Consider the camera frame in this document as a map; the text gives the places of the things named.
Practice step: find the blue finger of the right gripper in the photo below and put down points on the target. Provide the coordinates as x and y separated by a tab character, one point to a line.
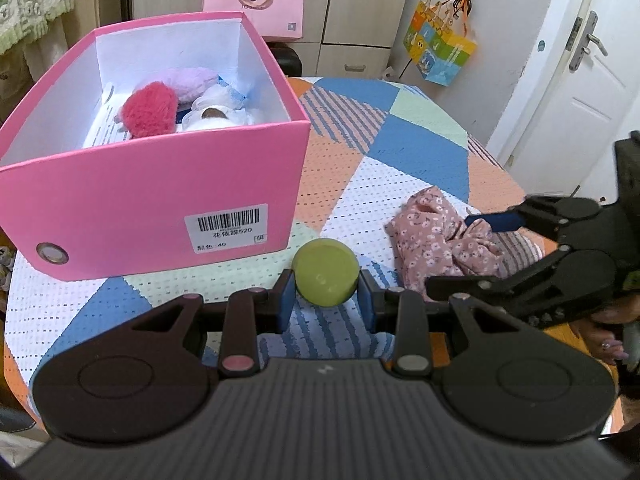
543	215
490	282

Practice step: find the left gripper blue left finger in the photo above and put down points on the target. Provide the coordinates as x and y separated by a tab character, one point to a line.
249	313

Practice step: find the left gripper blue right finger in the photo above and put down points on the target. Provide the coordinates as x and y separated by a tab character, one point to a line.
402	313

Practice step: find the green ball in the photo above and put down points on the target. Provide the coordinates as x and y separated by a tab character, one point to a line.
326	272

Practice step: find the pink floral scrunchie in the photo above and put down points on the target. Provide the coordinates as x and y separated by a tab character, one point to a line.
430	238

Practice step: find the pink storage box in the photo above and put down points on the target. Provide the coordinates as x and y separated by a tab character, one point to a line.
160	203

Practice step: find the white plush toy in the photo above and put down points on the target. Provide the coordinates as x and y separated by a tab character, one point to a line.
219	107

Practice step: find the pink fluffy pompom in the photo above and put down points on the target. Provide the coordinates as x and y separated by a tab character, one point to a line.
150	111

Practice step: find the purple plush toy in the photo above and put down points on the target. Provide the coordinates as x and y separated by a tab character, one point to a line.
188	83

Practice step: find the right hand with painted nails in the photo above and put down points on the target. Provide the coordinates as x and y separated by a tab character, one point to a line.
598	334

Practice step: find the white door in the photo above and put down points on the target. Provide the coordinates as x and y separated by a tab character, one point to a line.
580	93

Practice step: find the patchwork knitted table cloth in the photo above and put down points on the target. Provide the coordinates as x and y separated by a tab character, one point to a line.
372	145

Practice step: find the colourful gift bag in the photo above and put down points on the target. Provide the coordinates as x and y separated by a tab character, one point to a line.
439	39

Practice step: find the black suitcase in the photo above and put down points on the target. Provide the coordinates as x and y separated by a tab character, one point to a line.
287	59

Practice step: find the beige wardrobe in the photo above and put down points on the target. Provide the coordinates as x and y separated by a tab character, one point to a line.
300	15

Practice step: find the silver door handle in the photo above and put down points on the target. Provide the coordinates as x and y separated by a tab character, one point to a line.
587	39

